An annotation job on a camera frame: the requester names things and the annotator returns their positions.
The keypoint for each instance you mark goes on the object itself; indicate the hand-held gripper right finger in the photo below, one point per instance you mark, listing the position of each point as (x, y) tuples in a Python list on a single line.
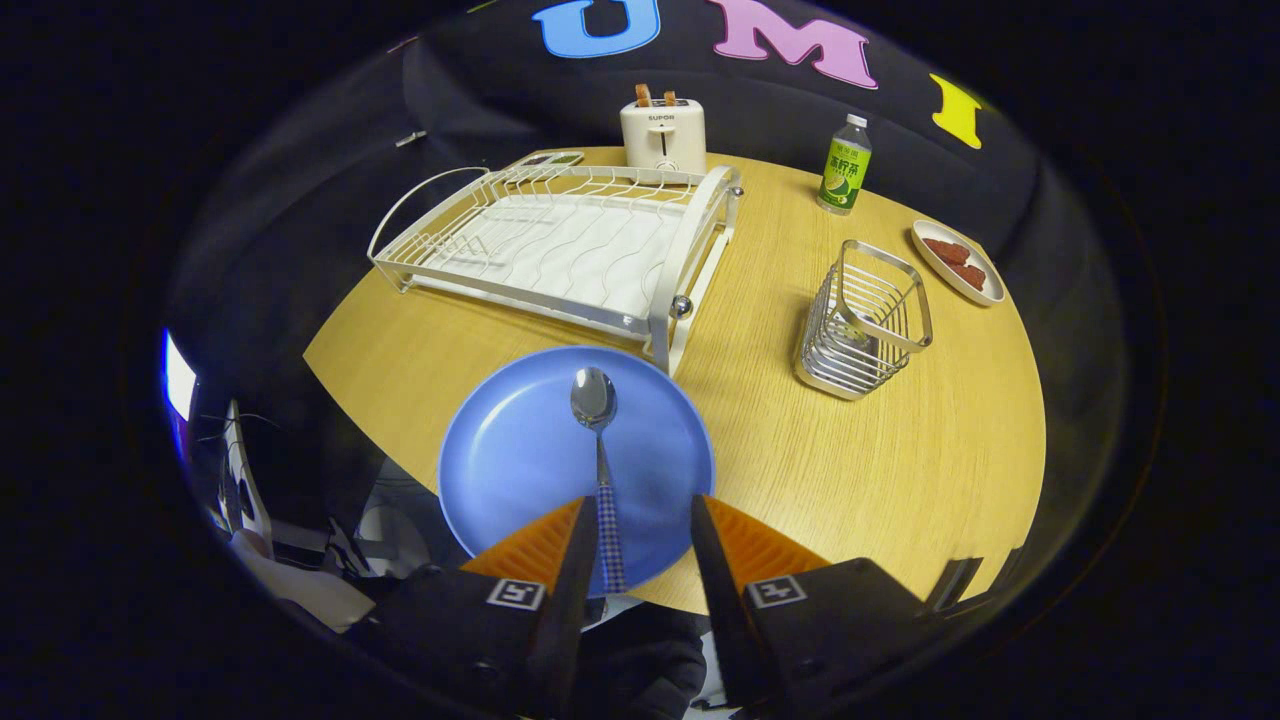
[(725, 600)]

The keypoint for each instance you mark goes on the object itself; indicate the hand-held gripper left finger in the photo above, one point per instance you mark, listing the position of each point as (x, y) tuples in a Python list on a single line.
[(560, 600)]

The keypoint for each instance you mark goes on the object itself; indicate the blue plate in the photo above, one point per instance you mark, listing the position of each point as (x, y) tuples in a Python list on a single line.
[(510, 450)]

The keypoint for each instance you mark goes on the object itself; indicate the small white oval plate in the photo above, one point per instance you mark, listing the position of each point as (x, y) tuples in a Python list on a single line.
[(990, 292)]

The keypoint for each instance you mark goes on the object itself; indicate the person's dark clothing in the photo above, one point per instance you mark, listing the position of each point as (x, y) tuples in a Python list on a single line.
[(640, 660)]

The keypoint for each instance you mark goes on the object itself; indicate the red food piece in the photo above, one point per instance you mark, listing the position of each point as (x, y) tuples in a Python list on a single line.
[(968, 274), (946, 250)]

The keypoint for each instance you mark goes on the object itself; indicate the lit monitor screen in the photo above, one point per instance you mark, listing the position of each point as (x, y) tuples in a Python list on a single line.
[(178, 375)]

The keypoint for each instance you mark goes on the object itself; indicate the green tea bottle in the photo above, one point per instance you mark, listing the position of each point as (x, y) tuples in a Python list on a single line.
[(845, 165)]

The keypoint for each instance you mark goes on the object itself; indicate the white toaster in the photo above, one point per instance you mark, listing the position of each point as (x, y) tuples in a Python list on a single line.
[(662, 140)]

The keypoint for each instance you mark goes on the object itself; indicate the silver cloth clip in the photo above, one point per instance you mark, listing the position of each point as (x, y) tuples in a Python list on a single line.
[(410, 138)]

